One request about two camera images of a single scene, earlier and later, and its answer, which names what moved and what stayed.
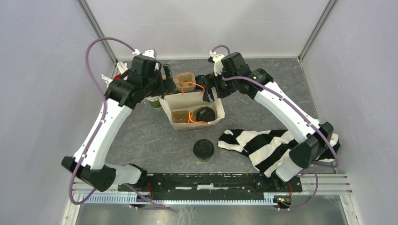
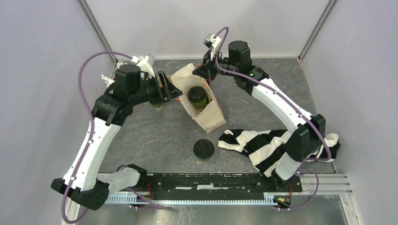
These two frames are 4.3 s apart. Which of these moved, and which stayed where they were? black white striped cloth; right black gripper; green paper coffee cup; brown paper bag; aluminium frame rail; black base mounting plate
Moved: right black gripper; brown paper bag
Stayed: black white striped cloth; aluminium frame rail; black base mounting plate; green paper coffee cup
